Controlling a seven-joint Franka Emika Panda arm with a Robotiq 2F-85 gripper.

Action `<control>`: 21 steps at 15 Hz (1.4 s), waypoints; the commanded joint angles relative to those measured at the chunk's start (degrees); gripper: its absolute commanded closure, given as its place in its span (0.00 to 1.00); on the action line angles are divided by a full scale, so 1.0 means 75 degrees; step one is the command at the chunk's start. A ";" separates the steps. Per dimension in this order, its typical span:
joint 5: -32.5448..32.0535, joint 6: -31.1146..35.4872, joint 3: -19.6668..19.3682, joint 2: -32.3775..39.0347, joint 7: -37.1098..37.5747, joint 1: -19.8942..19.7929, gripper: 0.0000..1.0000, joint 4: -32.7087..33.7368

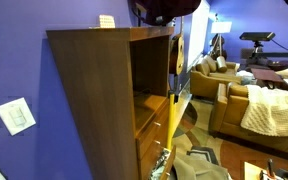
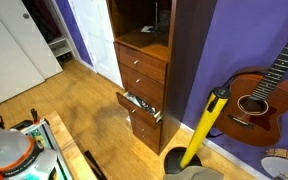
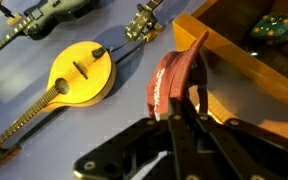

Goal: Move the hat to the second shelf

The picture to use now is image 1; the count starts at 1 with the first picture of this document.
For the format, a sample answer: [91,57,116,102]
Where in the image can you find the maroon baseball cap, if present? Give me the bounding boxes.
[130,0,202,27]

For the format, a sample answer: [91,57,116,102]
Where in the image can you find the brown wooden shelf cabinet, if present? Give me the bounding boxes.
[46,25,178,180]

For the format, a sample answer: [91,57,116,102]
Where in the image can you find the yellow and black pole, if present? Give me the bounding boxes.
[166,74,180,151]

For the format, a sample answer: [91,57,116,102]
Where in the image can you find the tan leather armchair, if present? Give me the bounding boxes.
[189,54,241,101]

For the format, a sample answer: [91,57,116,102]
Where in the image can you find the patterned brown rug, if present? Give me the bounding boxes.
[170,99,288,180]

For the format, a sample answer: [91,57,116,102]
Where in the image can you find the clutter in open drawer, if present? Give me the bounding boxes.
[149,148,172,180]

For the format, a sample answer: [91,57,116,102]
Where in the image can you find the small white card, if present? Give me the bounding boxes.
[98,14,116,29]

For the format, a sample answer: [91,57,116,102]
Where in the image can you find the tan cylindrical pillow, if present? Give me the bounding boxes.
[216,55,229,74]

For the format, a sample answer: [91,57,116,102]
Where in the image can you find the dark cello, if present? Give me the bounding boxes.
[210,33,228,61]

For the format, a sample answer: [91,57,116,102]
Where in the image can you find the tan leather sofa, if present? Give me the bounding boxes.
[208,82,288,158]

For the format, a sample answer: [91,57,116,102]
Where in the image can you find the white shade floor lamp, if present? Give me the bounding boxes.
[210,13,233,51]

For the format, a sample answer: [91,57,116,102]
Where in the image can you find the dark red coffee table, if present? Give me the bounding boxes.
[250,67,288,92]

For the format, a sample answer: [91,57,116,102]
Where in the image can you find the cream knitted blanket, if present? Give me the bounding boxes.
[240,84,288,138]

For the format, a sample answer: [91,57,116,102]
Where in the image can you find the small wooden table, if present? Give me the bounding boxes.
[243,161,268,180]

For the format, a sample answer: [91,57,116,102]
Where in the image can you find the dark maroon round cushion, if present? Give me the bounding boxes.
[267,59,288,72]

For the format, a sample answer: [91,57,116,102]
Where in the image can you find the black bar with orange tip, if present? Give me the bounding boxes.
[245,49,288,60]

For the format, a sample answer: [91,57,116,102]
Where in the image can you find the tools on wooden table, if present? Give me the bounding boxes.
[259,158,279,180]

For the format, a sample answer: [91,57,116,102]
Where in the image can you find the white wall board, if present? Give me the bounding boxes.
[186,0,211,73]

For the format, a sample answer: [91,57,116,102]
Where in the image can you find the black camera on tripod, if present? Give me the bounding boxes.
[239,31,276,66]

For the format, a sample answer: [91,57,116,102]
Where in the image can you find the white light switch plate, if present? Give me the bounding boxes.
[0,97,37,137]

